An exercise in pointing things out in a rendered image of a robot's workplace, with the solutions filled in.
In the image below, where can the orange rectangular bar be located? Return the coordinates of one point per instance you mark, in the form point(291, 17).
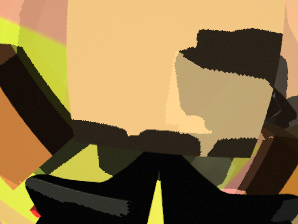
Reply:
point(279, 170)

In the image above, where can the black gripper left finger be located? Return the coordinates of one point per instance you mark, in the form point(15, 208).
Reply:
point(124, 199)

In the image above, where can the orange square block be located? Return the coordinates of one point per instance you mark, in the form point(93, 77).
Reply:
point(31, 129)

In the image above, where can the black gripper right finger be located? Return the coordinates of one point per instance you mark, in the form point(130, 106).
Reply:
point(189, 198)

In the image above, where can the small red block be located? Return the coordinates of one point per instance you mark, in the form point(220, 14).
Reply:
point(34, 211)

